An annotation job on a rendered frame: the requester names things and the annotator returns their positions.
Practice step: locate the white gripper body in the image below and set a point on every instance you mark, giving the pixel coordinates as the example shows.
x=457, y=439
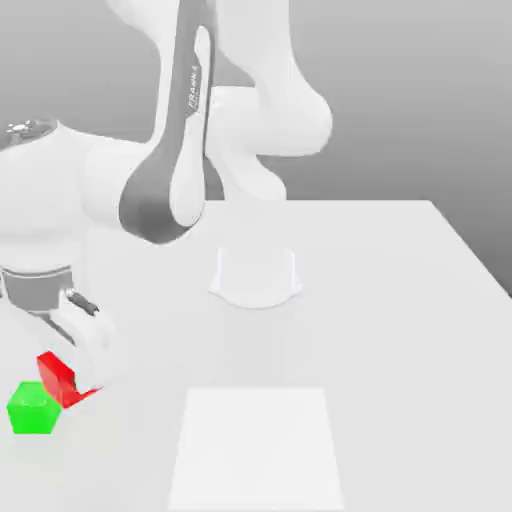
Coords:
x=90, y=336

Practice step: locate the small red cube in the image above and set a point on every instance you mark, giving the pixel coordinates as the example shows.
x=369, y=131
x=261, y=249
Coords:
x=55, y=379

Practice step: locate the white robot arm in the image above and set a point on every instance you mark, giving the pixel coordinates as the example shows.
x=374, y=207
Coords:
x=248, y=120

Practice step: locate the small green cube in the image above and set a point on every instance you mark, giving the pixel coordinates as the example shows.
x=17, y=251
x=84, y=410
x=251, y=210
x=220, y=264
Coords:
x=31, y=412

